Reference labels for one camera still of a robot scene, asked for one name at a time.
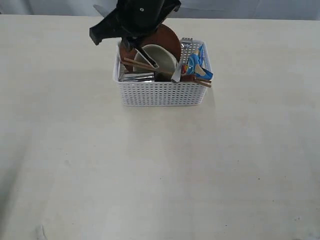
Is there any steel fork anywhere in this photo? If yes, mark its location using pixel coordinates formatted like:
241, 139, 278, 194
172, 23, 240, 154
171, 37, 193, 83

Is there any white perforated plastic basket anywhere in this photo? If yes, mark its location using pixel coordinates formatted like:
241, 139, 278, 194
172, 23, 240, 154
113, 47, 207, 107

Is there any steel table knife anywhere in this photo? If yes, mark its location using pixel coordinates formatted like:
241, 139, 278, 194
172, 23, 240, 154
89, 0, 162, 69

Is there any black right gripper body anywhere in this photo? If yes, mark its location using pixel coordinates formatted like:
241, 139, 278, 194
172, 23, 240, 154
109, 0, 181, 38

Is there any steel cup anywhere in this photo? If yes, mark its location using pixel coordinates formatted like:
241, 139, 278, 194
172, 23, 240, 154
119, 72, 155, 82

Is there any brown wooden plate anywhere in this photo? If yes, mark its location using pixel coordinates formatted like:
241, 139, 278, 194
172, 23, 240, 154
119, 24, 181, 72

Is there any wooden chopstick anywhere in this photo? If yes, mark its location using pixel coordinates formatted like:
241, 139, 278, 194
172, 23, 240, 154
120, 57, 212, 84
121, 59, 212, 88

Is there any grey ceramic bowl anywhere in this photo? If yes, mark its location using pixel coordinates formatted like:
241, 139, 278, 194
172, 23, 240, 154
132, 44, 177, 73

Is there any blue snack packet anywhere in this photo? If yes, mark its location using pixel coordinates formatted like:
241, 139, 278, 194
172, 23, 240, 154
181, 44, 213, 81

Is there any brown wooden spoon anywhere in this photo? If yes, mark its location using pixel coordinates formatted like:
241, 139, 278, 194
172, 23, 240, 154
180, 74, 196, 82

